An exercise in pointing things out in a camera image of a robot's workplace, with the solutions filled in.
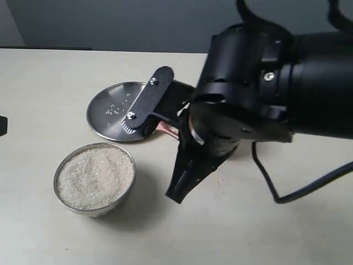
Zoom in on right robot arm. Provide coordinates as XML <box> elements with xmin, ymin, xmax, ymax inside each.
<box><xmin>166</xmin><ymin>25</ymin><xmax>352</xmax><ymax>203</ymax></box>

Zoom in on white uncooked rice grains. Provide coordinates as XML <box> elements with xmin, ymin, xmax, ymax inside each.
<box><xmin>57</xmin><ymin>147</ymin><xmax>135</xmax><ymax>210</ymax></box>

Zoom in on black cable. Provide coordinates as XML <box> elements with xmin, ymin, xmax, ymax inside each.
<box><xmin>236</xmin><ymin>0</ymin><xmax>353</xmax><ymax>205</ymax></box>

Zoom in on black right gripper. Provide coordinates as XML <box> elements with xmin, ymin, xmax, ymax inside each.
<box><xmin>177</xmin><ymin>23</ymin><xmax>293</xmax><ymax>160</ymax></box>

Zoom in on round steel plate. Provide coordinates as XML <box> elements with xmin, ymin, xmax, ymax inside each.
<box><xmin>87</xmin><ymin>81</ymin><xmax>145</xmax><ymax>142</ymax></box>

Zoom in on steel bowl of rice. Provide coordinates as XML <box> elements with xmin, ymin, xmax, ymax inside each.
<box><xmin>53</xmin><ymin>142</ymin><xmax>136</xmax><ymax>217</ymax></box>

